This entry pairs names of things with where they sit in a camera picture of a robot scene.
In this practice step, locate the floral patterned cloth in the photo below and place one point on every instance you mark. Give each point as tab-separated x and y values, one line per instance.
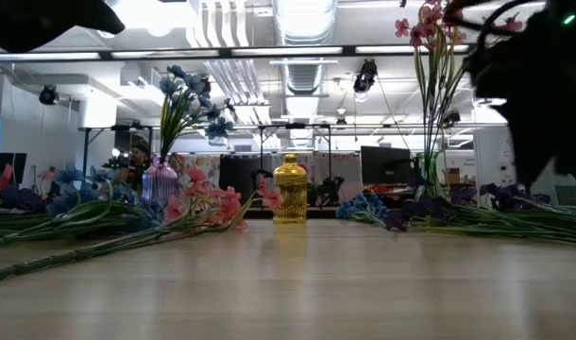
205	170

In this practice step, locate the person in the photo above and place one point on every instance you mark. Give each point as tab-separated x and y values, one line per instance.
139	151

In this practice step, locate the yellow glass vase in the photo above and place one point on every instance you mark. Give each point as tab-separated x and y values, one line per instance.
290	193

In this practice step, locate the brown cardboard box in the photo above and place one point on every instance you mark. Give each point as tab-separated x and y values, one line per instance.
452	176

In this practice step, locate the black background robot arm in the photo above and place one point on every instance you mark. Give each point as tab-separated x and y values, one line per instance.
329	191

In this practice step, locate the black computer monitor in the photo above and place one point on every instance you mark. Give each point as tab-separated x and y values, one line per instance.
387	165
18	163

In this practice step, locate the black hanging ceiling camera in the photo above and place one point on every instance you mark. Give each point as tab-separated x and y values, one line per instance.
366	75

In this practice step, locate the red object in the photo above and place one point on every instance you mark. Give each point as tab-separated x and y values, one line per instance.
5	177

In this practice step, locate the purple artificial flower bunch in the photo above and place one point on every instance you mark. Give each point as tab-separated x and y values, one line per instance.
505	196
21	198
427	208

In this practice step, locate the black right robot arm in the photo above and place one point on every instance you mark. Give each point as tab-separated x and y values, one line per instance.
552	118

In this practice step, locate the pink ribbed glass vase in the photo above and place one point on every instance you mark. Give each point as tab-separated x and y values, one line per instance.
160	186

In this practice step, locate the green glass vase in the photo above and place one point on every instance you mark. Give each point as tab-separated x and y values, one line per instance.
429	172

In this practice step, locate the white ceiling pipes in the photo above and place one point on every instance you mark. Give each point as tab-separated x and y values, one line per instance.
222	28

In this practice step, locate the blue artificial flower bunch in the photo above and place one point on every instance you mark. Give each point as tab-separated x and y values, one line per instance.
191	81
63	177
359	208

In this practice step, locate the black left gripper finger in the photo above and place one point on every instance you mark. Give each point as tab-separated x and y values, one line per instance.
47	23

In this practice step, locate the black aluminium table frame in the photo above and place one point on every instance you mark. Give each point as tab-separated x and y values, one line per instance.
259	213

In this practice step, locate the black screen panel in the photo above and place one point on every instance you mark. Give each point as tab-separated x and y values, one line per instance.
236	172

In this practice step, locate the white pillar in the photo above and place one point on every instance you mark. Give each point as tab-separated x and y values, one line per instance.
493	156

